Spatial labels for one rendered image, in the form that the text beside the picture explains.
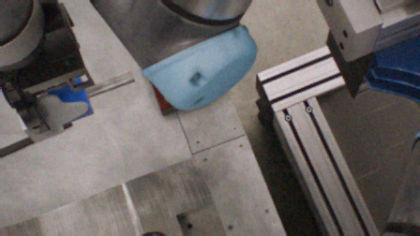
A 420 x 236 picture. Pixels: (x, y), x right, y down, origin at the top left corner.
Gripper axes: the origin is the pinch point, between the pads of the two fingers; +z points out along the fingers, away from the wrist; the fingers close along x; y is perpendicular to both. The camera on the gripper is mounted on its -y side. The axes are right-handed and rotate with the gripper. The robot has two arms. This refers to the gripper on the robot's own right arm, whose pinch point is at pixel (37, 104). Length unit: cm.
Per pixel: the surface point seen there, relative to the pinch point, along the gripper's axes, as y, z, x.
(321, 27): 55, 95, 30
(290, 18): 49, 95, 35
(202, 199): 13.3, 6.1, -15.1
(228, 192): 16.6, 15.1, -13.7
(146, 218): 6.7, 6.1, -14.9
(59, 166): -2.0, 15.1, -3.0
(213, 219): 13.6, 8.8, -17.2
